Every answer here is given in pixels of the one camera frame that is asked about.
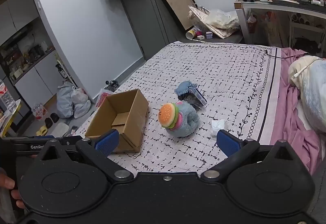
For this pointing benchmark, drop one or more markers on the black slippers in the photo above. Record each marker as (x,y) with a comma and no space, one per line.
(52,119)

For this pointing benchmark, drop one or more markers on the white desk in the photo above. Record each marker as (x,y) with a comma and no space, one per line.
(280,6)

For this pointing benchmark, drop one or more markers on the pink bed sheet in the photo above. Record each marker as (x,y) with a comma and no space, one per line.
(293,117)

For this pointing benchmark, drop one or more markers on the brown cardboard box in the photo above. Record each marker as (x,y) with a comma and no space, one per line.
(122,122)

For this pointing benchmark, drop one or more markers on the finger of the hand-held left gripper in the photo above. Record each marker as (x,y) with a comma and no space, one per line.
(44,136)

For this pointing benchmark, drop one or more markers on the blue denim fabric pouch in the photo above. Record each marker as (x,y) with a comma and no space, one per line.
(185,87)

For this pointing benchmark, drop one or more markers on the pack of water bottles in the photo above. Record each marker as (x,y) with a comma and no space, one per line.
(39,111)

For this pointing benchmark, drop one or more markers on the small purple box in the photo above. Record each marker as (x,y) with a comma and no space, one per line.
(209,35)

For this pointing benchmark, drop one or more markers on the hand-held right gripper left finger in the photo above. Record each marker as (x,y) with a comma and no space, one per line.
(107,141)

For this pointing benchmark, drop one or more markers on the red white printed bag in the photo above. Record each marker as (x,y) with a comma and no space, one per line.
(103,98)

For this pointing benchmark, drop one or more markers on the clear plastic bottle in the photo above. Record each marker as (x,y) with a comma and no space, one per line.
(7,100)

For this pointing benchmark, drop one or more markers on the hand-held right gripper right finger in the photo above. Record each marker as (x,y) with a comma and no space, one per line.
(228,143)

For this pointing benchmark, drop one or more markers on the person's left hand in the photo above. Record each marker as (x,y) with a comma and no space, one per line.
(7,182)

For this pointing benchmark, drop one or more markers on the small white box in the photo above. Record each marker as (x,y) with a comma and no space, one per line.
(200,37)

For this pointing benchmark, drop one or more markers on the yellow slippers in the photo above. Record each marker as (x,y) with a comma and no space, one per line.
(42,131)

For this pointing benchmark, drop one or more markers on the white crumpled tissue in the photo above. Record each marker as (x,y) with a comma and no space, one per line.
(219,126)

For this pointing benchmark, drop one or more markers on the paper cup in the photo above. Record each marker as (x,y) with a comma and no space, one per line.
(191,33)

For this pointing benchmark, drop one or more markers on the black framed board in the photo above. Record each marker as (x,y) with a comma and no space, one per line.
(175,3)

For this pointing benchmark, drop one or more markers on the pale blue cream quilt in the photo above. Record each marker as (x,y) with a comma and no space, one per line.
(312,91)

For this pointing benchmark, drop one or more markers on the white cabinet with open shelf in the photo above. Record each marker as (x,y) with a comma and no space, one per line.
(25,53)

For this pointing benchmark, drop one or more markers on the small black tripod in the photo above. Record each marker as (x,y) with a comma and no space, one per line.
(112,84)

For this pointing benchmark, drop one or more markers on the grey door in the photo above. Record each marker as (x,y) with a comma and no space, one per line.
(145,10)

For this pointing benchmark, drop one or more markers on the yellow round side table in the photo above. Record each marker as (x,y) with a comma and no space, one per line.
(10,118)

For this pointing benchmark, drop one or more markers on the grey white plastic bags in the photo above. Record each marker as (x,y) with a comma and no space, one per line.
(72,101)

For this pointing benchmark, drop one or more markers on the thin light stick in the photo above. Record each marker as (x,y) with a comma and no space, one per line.
(198,40)

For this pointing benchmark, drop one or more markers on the white black patterned bed blanket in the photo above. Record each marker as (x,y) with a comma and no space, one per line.
(203,73)

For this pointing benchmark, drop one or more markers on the blue plush slipper with burger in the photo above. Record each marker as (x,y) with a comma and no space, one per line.
(182,121)

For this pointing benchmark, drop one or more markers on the clear plastic bag of black items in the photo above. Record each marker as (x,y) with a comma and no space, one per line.
(192,98)

